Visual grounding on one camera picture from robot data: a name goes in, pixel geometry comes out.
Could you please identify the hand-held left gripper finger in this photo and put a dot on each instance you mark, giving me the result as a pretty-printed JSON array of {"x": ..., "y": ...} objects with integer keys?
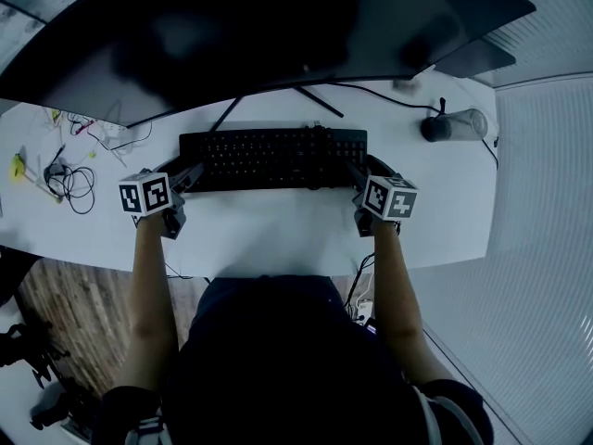
[
  {"x": 172, "y": 166},
  {"x": 187, "y": 179}
]

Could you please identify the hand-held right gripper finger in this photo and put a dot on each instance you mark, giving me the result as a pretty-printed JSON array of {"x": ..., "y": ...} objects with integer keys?
[
  {"x": 381, "y": 167},
  {"x": 357, "y": 179}
]

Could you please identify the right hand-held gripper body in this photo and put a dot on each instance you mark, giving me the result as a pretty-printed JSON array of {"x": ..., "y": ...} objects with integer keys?
[{"x": 389, "y": 199}]

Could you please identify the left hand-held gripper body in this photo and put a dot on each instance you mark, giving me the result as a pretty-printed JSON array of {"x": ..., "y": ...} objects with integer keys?
[{"x": 143, "y": 195}]

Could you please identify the black keyboard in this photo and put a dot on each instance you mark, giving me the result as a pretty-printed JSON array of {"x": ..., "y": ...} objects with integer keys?
[{"x": 278, "y": 160}]

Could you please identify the person's left forearm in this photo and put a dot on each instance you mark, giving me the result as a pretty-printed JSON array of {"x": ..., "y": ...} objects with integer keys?
[{"x": 148, "y": 295}]

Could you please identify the person's right forearm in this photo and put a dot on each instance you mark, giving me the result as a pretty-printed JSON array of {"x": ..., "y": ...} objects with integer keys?
[{"x": 398, "y": 295}]

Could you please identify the clear bottle with black cap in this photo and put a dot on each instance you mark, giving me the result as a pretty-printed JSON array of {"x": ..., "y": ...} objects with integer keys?
[{"x": 456, "y": 124}]

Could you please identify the white floor power strip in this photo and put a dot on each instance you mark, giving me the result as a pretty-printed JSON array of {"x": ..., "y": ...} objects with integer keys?
[{"x": 365, "y": 308}]

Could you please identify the small yellow gadget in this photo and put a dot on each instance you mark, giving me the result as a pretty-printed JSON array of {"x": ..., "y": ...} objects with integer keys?
[{"x": 18, "y": 167}]

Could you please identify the black curved monitor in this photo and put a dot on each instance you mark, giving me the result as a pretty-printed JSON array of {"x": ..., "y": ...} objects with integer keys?
[{"x": 231, "y": 40}]

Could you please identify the dark grey partition panel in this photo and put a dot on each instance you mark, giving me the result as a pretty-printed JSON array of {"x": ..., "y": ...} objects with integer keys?
[{"x": 477, "y": 58}]

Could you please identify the person's black shirt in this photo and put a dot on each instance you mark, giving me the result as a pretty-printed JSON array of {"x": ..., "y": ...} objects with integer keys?
[{"x": 287, "y": 364}]

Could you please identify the black office chair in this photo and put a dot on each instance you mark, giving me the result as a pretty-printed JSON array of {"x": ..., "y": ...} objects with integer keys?
[{"x": 14, "y": 346}]

